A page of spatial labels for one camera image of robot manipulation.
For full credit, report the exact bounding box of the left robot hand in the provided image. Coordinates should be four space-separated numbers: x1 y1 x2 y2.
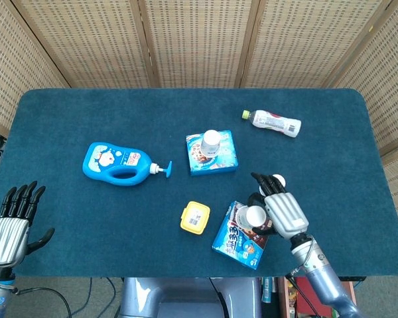
0 180 56 268

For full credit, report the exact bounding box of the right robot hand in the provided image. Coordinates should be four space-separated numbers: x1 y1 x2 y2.
247 172 310 240

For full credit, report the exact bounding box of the white paper cup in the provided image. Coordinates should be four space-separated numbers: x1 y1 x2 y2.
259 174 287 197
236 204 269 233
199 129 222 157

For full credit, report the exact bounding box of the large blue cookie box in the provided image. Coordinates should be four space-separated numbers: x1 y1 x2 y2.
212 201 273 271

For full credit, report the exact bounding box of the small blue cookie box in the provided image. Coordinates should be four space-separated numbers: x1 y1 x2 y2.
185 129 239 176

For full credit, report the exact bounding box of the red box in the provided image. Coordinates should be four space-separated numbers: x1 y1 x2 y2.
293 277 332 317

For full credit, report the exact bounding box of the plastic bottle green cap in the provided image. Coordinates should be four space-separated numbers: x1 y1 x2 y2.
241 109 302 138

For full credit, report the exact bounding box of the yellow lid green container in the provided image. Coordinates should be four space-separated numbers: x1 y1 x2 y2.
180 201 211 235

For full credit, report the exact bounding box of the blue table mat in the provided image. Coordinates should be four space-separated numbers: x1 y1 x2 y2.
0 87 398 278

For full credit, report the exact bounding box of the blue detergent pump bottle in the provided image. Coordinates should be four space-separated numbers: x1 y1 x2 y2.
82 141 173 187

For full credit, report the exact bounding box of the grey robot torso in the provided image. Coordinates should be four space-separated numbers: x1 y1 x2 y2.
119 277 263 318

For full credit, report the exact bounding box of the black floor cable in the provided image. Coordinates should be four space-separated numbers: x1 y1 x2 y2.
13 286 74 318

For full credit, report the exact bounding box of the blue floor cable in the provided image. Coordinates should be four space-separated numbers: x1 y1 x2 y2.
75 277 94 315

